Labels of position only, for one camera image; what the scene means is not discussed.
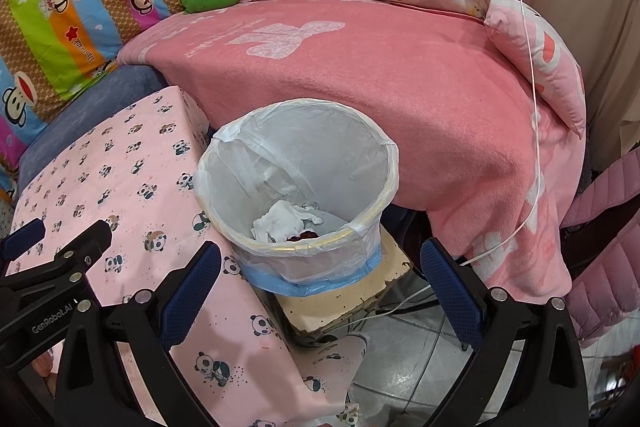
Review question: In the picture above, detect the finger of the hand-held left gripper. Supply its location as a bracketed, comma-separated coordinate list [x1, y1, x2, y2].
[0, 219, 112, 304]
[0, 218, 46, 260]

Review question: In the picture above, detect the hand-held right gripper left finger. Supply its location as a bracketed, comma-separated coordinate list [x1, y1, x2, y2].
[54, 241, 236, 427]

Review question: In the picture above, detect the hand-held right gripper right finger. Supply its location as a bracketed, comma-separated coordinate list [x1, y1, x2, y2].
[419, 237, 591, 427]

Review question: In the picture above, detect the white sock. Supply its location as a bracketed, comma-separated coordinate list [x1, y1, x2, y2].
[250, 201, 326, 244]

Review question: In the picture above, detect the bin with white bag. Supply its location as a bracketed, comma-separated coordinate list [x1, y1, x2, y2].
[194, 98, 400, 298]

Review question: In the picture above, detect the pink panda-print cloth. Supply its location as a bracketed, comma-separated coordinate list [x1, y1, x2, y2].
[7, 86, 368, 427]

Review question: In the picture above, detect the wooden stool under bin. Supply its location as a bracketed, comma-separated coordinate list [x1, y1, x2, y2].
[272, 227, 416, 345]

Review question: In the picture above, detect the blue-grey sofa cushion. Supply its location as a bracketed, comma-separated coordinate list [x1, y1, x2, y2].
[15, 64, 168, 172]

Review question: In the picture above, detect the pink puffer jacket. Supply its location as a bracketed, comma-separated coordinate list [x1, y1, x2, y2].
[560, 152, 640, 348]

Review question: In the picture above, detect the pink blanket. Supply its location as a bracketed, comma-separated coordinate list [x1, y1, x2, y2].
[116, 0, 586, 308]

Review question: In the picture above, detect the striped monkey-print quilt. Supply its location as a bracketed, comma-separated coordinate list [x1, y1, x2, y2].
[0, 0, 193, 202]

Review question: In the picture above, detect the pink printed pillow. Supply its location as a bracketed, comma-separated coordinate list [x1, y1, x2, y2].
[484, 0, 587, 140]

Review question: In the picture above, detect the beige curtain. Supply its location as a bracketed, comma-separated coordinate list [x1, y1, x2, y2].
[517, 0, 640, 188]

